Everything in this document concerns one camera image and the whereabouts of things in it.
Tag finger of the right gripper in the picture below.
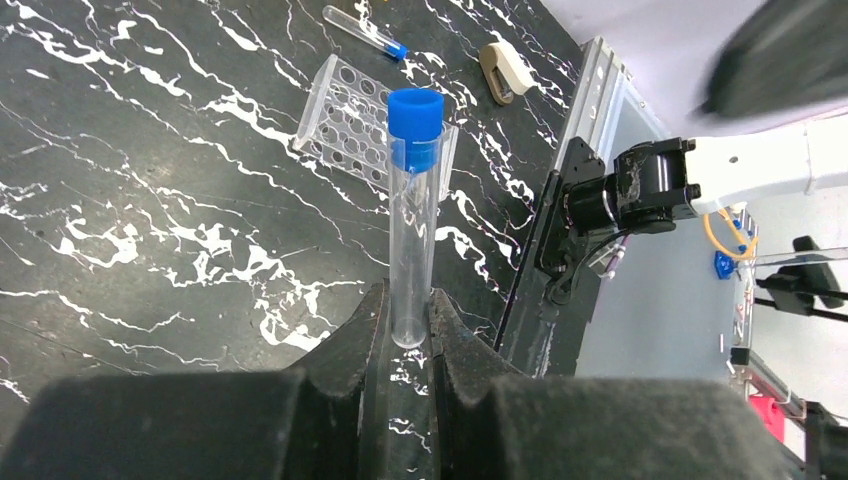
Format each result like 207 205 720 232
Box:
699 1 847 120

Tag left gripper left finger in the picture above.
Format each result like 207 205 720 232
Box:
1 282 389 479

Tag metal perforated tube rack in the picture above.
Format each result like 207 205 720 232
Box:
291 52 460 203

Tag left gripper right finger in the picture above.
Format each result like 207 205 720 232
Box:
428 289 790 479

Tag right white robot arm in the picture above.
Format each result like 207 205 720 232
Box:
558 1 847 235

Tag blue capped vial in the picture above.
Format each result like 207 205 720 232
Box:
322 5 408 61
387 88 444 349

